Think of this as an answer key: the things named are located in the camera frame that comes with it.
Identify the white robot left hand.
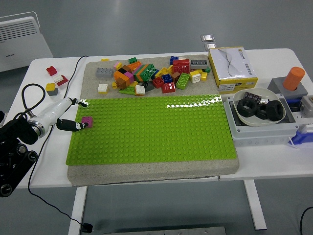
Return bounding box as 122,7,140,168
39,97,89,133

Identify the pink toy brick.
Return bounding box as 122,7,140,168
81,116,94,128

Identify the green studded baseplate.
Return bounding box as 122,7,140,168
65,94,238,166

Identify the yellow and grey brick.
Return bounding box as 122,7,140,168
45,83,60,96

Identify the white and red brick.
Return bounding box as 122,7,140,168
53,74,69,87

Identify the long grey brick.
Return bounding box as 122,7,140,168
95,67,114,78

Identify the flat green plate brick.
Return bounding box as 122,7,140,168
118,85,139,95

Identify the white panel heater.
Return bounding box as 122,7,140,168
0,11,54,73

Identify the dark grey slope brick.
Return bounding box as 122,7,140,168
142,80,155,93

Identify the striped green brick stack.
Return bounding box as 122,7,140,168
133,63,157,83

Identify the grey-brown mat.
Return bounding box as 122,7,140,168
67,54,240,187

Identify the glossy red brick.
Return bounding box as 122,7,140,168
161,82,176,94

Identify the light green brick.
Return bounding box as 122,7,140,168
175,72,191,91

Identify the large red brick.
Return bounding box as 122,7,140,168
172,59,191,74

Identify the grey three-hole brick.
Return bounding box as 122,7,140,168
190,59,209,70

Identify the white and yellow cardboard box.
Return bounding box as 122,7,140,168
207,46,259,94

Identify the large black nut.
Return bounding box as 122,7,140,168
236,98,259,119
265,100,286,122

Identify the dark circuit board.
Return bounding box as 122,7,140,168
243,91,262,103

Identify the grey junction box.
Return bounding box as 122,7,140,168
224,94,300,147

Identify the small black nut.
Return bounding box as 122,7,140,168
255,104,268,120

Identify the white bowl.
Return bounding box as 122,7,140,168
232,87,286,127

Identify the grey block holder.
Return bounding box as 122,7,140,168
267,77,309,100

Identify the orange cylinder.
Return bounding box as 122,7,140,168
283,66,306,92

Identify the blue plastic block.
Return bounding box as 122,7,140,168
292,129,313,150

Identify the grey and beige socket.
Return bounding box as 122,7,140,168
300,94,313,116

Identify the black power cord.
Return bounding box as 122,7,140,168
27,55,89,227

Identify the black floor cable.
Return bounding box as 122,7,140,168
300,207,313,235

